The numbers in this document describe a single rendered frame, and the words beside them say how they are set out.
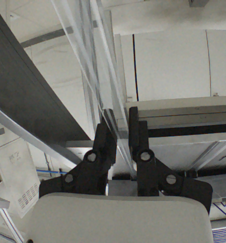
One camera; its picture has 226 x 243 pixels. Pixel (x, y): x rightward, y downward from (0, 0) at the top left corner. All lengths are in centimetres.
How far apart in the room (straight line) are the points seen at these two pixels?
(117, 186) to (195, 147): 19
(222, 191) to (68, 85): 198
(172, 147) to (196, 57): 186
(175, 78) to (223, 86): 65
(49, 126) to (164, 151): 14
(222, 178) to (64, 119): 31
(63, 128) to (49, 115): 3
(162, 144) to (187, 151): 4
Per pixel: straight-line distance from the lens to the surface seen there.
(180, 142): 17
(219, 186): 35
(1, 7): 135
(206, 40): 211
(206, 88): 203
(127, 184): 31
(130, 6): 61
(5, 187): 114
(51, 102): 17
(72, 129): 21
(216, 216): 62
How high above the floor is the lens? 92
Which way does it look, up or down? 13 degrees up
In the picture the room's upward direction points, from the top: 174 degrees clockwise
